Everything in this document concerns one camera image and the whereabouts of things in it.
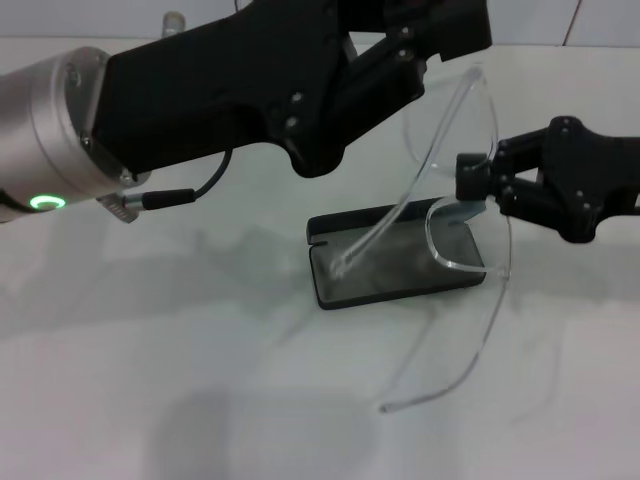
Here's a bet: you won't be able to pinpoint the black glasses case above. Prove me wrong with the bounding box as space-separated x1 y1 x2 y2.
305 197 489 311

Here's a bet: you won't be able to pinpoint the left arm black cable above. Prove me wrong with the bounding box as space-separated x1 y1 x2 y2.
97 149 234 225

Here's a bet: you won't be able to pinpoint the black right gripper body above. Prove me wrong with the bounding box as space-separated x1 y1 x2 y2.
539 115 640 245

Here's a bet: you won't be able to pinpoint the clear white glasses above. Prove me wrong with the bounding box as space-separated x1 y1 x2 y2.
329 64 512 415

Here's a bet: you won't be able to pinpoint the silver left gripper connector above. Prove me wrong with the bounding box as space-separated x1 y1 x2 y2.
162 10 187 37

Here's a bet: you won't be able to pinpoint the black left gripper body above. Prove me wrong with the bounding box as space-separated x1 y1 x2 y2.
82 0 352 179

